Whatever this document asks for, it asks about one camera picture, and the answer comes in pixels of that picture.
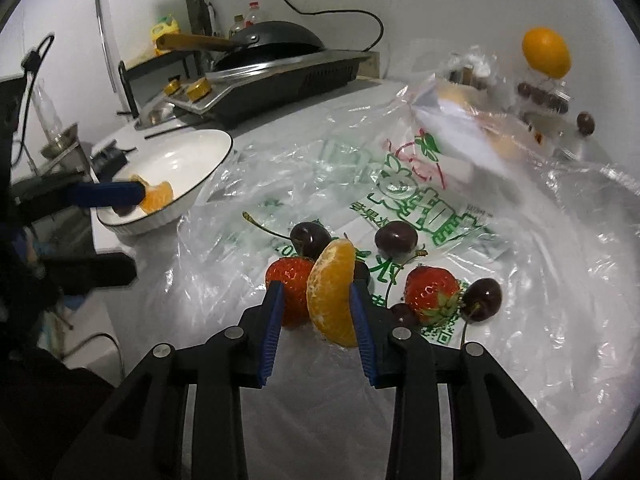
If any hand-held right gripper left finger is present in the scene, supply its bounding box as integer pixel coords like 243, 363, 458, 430
52, 280, 286, 480

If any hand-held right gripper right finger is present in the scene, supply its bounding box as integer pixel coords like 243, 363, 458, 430
349, 282, 583, 480

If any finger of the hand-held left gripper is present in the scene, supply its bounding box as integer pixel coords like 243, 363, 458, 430
12, 172, 147, 226
35, 252, 138, 293

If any orange segment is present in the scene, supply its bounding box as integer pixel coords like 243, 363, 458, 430
306, 239, 360, 348
131, 174, 174, 215

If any red strawberry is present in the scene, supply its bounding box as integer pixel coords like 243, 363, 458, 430
265, 256, 316, 328
404, 266, 462, 327

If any white plate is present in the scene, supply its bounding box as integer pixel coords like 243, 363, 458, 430
96, 129, 235, 237

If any dark phone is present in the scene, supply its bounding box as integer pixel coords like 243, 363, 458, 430
90, 142, 136, 181

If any clear empty bottle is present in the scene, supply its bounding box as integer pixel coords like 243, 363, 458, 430
31, 79, 65, 141

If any metal holder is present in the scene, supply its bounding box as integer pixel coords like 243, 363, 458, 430
39, 124, 93, 173

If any black chopstick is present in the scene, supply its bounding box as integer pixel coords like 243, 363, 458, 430
144, 126, 196, 141

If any metal pot lid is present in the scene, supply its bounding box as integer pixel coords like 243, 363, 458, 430
134, 96, 177, 126

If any black metal rack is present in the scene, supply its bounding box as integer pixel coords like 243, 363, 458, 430
117, 52, 201, 118

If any grey vertical bar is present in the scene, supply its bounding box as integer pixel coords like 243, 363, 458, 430
95, 0, 118, 93

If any clear printed plastic bag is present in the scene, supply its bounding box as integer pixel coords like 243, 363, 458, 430
176, 42, 638, 466

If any yellow detergent bottle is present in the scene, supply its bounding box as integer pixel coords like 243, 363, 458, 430
150, 14, 180, 57

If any black umbrella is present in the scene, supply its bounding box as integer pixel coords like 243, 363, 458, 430
194, 0, 217, 38

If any silver induction cooker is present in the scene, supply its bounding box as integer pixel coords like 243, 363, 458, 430
165, 50, 381, 128

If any black wok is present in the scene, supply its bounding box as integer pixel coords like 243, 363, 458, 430
155, 20, 328, 71

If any crumpled clear wrap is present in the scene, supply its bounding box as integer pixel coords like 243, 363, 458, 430
445, 47, 496, 86

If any whole orange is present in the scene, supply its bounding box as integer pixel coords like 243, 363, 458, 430
521, 27, 572, 79

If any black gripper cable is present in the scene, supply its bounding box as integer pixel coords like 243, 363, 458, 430
19, 34, 56, 161

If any black power cable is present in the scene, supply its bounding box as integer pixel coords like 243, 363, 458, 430
227, 0, 385, 53

